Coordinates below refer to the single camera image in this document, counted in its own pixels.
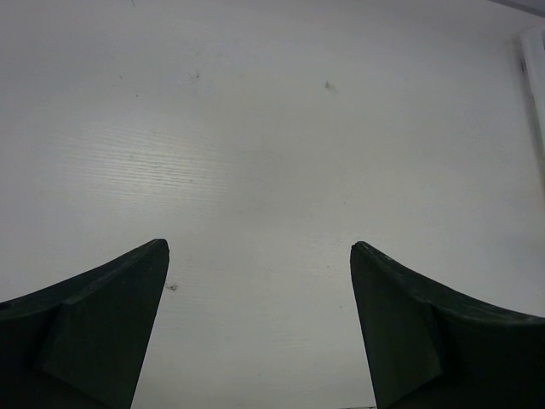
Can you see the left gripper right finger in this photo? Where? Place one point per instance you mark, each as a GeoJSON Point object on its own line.
{"type": "Point", "coordinates": [429, 346]}

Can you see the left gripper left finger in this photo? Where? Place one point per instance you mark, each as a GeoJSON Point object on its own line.
{"type": "Point", "coordinates": [81, 343]}

